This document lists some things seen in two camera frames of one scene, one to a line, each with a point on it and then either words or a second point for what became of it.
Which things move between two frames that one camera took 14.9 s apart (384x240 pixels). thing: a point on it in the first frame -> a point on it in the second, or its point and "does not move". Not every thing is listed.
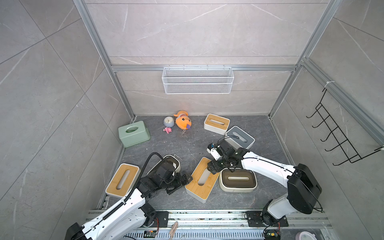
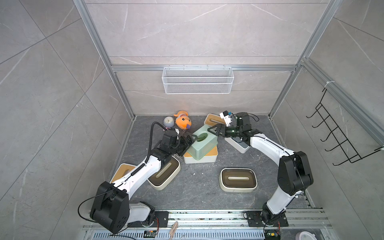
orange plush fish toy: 183,120 does not move
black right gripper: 213,163 -> 219,129
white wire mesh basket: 197,80 does not move
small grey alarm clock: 169,121 does not move
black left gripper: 182,183 -> 187,145
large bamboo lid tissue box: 201,181 -> 211,156
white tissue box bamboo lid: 216,124 does not move
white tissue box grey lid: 238,138 does not move
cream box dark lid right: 241,180 does not move
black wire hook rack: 351,154 does not move
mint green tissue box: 133,133 -> 205,142
